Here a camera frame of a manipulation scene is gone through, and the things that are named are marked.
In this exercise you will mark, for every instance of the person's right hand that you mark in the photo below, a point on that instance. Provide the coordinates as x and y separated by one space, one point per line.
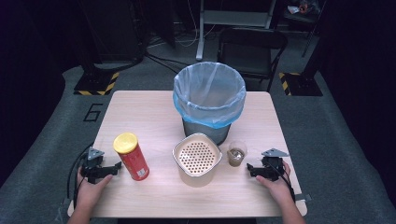
278 188

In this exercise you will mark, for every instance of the white metal desk frame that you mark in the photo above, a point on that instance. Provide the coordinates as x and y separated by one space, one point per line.
233 17

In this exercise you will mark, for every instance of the black metal stand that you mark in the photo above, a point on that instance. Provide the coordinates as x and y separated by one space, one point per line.
313 31

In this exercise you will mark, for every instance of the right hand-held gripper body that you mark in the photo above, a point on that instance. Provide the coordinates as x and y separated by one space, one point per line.
272 166

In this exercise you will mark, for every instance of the grey tape strip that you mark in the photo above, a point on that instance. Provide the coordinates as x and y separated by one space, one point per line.
303 197
67 201

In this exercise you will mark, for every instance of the black folding chair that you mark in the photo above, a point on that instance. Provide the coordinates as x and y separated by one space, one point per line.
249 56

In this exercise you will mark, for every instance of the person's left hand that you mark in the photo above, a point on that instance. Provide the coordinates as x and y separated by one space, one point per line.
90 193

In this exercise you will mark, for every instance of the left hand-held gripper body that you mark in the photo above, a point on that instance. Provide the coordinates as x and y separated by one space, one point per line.
93 169

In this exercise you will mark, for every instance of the hazard-striped black base plate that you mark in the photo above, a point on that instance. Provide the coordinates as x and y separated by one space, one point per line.
303 85
93 84

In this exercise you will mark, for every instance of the grey mesh trash bin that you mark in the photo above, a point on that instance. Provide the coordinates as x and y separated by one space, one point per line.
214 133

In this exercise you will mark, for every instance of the beige container with perforated strainer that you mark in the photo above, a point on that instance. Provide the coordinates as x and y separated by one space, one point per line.
196 157

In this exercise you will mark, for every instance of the clear plastic cup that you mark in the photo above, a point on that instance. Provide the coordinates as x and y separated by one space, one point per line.
238 146

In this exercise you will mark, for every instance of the black cabinet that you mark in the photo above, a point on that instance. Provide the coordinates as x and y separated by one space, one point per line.
112 28

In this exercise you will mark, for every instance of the red can with yellow lid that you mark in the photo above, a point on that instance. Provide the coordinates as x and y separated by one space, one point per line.
134 161

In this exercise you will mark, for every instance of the translucent blue bin liner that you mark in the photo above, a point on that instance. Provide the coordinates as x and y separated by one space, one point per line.
199 107

